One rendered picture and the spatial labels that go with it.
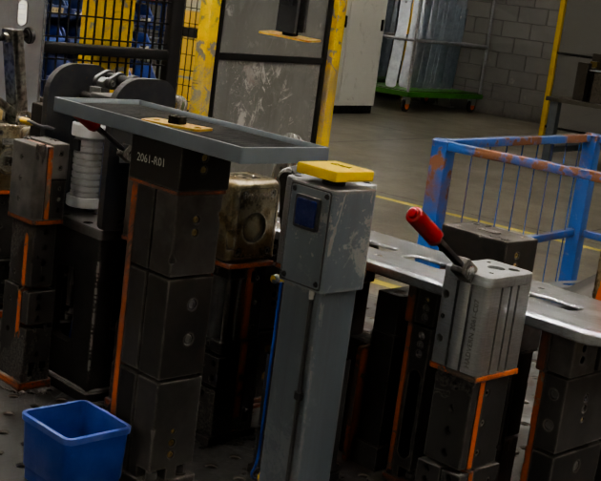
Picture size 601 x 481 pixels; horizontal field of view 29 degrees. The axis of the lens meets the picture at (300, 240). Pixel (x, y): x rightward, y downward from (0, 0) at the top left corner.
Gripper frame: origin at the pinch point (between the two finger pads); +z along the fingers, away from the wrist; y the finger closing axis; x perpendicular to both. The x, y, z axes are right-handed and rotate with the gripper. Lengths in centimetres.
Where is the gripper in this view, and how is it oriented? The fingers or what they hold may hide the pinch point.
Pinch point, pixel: (293, 6)
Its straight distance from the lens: 162.7
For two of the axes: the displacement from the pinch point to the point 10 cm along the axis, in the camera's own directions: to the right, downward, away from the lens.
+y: 5.2, -1.7, 8.4
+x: -8.4, -2.5, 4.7
